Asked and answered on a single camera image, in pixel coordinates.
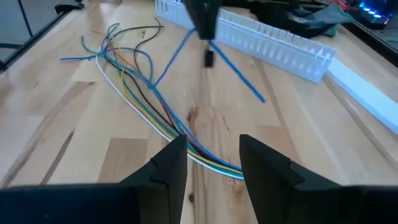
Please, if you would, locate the blue lit electronic device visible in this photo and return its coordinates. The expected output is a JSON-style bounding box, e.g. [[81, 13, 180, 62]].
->
[[356, 0, 394, 30]]

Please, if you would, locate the grey black work glove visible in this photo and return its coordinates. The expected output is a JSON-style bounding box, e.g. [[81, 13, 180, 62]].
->
[[287, 3, 354, 39]]

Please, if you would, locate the red wire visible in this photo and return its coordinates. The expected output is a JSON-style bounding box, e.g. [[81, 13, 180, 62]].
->
[[113, 49, 218, 159]]

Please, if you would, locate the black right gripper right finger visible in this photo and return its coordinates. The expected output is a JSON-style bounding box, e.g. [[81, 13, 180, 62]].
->
[[238, 134, 398, 224]]

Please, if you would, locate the yellow wire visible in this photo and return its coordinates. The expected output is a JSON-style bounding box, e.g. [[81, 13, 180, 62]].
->
[[119, 68, 245, 175]]

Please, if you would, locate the bundle of coloured cables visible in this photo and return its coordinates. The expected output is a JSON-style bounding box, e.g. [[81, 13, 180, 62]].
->
[[80, 35, 245, 177], [95, 55, 245, 180]]

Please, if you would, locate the white duct cover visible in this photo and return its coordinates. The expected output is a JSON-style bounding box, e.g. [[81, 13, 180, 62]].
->
[[325, 57, 398, 135]]

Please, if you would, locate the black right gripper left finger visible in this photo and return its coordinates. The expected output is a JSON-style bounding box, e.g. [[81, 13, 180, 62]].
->
[[0, 134, 188, 224]]

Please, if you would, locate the white slotted cable duct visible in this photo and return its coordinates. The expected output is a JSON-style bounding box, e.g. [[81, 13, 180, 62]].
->
[[154, 0, 337, 84]]

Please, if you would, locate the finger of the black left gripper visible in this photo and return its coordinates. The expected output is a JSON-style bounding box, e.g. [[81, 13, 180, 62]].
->
[[205, 0, 223, 40], [182, 0, 206, 40]]

